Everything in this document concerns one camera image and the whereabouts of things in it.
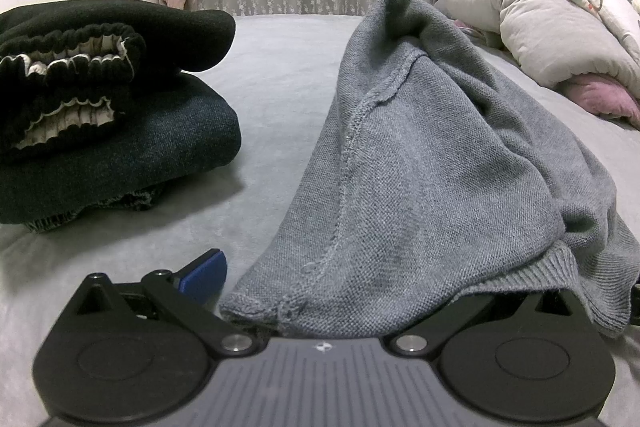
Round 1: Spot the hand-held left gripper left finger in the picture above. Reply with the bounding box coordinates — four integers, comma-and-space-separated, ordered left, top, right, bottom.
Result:
75, 248, 264, 355

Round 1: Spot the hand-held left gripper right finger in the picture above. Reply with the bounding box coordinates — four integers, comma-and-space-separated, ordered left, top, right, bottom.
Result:
391, 289, 589, 355

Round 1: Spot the grey knit sweater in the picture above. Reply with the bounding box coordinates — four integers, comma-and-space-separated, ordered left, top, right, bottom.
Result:
218, 0, 640, 340

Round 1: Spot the dark blue folded knit garment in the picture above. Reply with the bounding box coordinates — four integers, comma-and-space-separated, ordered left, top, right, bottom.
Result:
0, 72, 243, 234

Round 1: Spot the black folded frilled garment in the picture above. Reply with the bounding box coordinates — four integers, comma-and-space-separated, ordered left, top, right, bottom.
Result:
0, 0, 237, 158

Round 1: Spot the pink blanket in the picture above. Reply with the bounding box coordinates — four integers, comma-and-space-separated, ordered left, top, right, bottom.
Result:
565, 74, 640, 130

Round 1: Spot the floral pink cloth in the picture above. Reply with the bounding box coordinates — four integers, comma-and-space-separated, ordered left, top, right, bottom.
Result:
452, 18, 490, 42

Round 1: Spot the light grey pillow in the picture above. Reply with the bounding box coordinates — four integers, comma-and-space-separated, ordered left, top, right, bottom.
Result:
441, 0, 640, 100

